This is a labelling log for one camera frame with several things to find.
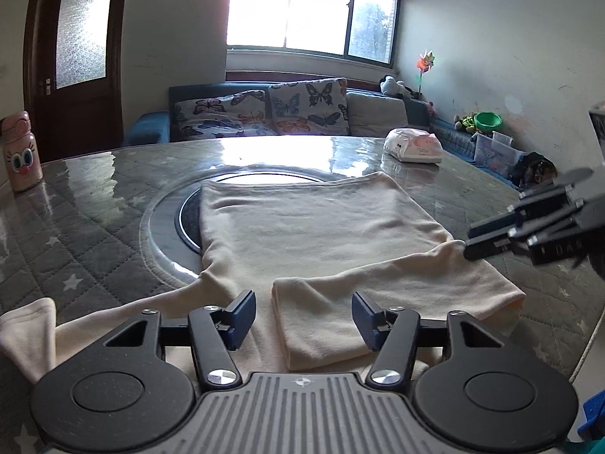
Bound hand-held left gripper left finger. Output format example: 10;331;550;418
101;289;257;392

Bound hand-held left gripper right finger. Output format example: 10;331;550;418
352;290;506;392

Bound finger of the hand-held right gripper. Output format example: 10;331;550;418
463;234;530;262
467;208;526;242

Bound cream long-sleeve shirt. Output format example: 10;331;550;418
0;170;527;385

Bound dark bag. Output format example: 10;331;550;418
512;152;559;189

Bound clear plastic storage box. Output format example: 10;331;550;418
472;131;526;181

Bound blue quilted bench cover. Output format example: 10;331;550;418
428;117;523;186

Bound green plastic bowl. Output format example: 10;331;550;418
473;111;504;134

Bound round glass turntable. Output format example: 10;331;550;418
139;169;342;290

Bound white wet wipes packet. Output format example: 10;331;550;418
382;128;444;165

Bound plain beige cushion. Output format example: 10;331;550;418
345;92;408;138

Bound panda plush toy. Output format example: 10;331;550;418
379;75;419;100

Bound colourful pinwheel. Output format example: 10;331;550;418
415;49;438;100

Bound blue plastic object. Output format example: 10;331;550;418
581;394;605;441

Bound wide butterfly print cushion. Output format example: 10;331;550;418
171;89;278;142

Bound dark blue sofa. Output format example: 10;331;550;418
122;76;433;145

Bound square butterfly print cushion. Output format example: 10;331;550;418
267;78;352;136

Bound pink cartoon water bottle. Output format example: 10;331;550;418
1;110;45;194

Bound dark wooden glass-panel door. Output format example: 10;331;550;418
23;0;132;164

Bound large window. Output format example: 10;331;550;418
225;0;403;65

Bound white cord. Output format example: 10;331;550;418
569;309;605;385

